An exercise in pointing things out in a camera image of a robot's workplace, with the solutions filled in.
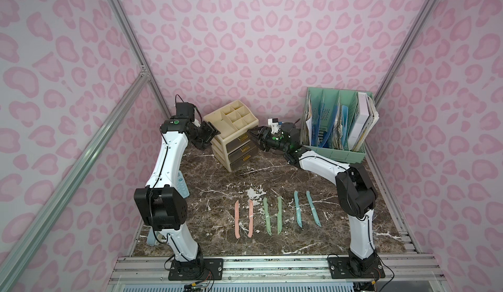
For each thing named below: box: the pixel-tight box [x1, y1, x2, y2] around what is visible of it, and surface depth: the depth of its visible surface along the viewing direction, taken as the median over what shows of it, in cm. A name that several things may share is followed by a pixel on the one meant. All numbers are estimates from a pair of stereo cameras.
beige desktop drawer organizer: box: [203, 99, 259, 173], surface depth 92 cm
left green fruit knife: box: [262, 197, 272, 237], surface depth 88 cm
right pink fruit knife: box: [247, 199, 254, 238], surface depth 87 cm
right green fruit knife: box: [277, 195, 283, 236], surface depth 88 cm
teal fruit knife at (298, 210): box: [294, 190, 303, 229], surface depth 90 cm
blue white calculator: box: [176, 170, 190, 199], surface depth 96 cm
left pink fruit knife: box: [234, 199, 241, 239], surface depth 87 cm
